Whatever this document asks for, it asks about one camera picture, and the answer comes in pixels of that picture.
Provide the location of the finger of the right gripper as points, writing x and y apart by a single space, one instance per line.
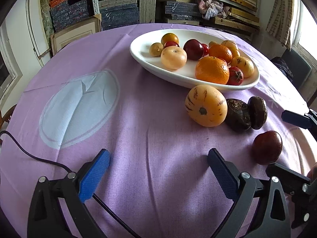
296 119
291 181

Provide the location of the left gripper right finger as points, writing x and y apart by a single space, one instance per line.
270 218

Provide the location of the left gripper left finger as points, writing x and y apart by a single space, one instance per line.
46 218

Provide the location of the red tomato with stem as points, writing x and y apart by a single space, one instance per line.
235 76

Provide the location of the dark red plum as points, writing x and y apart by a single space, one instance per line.
194 49
267 147

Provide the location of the pale peach round fruit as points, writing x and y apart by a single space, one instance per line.
173 57

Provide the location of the large orange mandarin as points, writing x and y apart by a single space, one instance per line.
222 52

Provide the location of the dark brown fruit half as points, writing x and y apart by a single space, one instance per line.
258 112

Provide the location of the dark blue chair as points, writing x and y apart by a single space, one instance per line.
294 67

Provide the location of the dark brown carved fruit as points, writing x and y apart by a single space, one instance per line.
238 117

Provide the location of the yellow apple-like fruit in plate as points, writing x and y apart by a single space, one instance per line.
244 64

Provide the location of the yellow striped pepino melon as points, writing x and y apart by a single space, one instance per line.
206 106

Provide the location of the beige patterned curtain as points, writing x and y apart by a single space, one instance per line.
279 25

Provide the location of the orange mandarin in plate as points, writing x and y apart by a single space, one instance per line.
212 69

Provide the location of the tan striped fruit plate end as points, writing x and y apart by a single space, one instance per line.
230 44

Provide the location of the wooden chair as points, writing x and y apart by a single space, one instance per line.
5 119

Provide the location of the red cherry tomato in plate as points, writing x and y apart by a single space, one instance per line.
206 50

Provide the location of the purple printed tablecloth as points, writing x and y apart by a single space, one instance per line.
93 95

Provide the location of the pink cloth bundle on shelf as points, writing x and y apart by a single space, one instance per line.
212 8

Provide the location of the small red tomato plate back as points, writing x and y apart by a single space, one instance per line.
171 43

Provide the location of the orange yellow tomato plate back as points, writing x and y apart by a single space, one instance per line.
169 37

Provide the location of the small tan round fruit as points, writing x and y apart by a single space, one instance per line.
156 49

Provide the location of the framed picture leaning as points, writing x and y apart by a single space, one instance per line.
76 31

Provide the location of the metal shelf with boxes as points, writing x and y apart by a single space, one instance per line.
242 16

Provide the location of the window with white frame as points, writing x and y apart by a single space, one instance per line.
303 30

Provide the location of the white board leaning on wall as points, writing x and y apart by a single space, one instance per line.
40 29

